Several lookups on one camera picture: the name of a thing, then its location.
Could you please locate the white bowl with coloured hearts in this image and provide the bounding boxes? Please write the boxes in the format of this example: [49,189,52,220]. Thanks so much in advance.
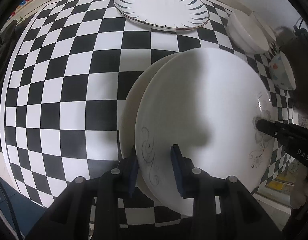
[268,51,296,90]

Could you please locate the black wrist strap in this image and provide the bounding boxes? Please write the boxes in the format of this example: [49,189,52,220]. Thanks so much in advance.
[293,17,308,39]

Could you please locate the colourful wall sticker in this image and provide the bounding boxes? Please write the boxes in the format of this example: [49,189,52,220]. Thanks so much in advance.
[8,0,32,18]

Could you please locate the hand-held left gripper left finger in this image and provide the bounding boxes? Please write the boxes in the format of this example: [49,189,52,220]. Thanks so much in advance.
[26,144,140,240]

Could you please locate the white plate with grey floral print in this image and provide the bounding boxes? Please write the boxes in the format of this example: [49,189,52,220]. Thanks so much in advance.
[135,47,274,217]

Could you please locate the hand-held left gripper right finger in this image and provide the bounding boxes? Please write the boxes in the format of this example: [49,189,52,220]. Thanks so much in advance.
[170,144,282,240]

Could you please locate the plain white plate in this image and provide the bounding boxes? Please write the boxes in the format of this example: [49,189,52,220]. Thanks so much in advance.
[120,54,174,203]

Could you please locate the plain white bowl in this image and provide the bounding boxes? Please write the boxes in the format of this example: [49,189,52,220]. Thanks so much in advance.
[227,9,269,54]
[249,12,277,43]

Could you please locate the white plate with blue leaf pattern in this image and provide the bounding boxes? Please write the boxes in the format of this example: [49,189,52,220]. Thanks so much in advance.
[112,0,210,32]

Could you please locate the black white checkered tablecloth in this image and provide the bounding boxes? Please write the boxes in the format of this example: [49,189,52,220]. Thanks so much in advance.
[0,0,294,228]

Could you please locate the person's right forearm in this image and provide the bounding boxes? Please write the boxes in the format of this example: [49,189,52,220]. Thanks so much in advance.
[275,26,308,115]

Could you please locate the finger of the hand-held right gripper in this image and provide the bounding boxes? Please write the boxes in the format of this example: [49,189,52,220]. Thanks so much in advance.
[255,118,292,143]

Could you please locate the person's right hand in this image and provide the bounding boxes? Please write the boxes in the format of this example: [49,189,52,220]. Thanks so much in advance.
[290,166,308,209]

